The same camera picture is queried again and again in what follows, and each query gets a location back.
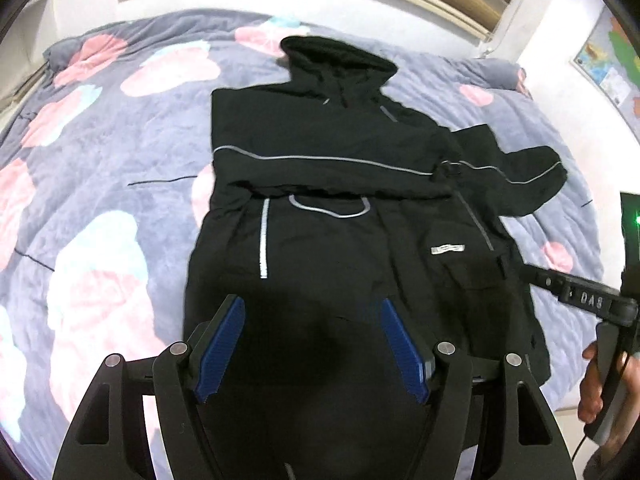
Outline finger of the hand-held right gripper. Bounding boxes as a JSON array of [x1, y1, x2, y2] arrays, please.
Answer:
[[519, 262, 569, 302]]

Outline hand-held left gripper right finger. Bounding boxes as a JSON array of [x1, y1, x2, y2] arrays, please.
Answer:
[[380, 298, 576, 480]]

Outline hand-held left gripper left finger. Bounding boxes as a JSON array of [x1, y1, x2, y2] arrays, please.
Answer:
[[52, 294, 246, 480]]

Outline black hooded jacket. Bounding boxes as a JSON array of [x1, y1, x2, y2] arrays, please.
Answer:
[[181, 35, 569, 480]]

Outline person's right hand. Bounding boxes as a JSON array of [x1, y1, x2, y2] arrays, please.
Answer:
[[577, 343, 640, 463]]

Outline grey floral blanket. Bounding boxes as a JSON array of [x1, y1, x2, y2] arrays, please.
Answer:
[[0, 12, 603, 461]]

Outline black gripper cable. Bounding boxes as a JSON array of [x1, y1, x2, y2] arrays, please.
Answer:
[[569, 425, 598, 480]]

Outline colourful wall map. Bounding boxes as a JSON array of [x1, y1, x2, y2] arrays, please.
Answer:
[[570, 12, 640, 111]]

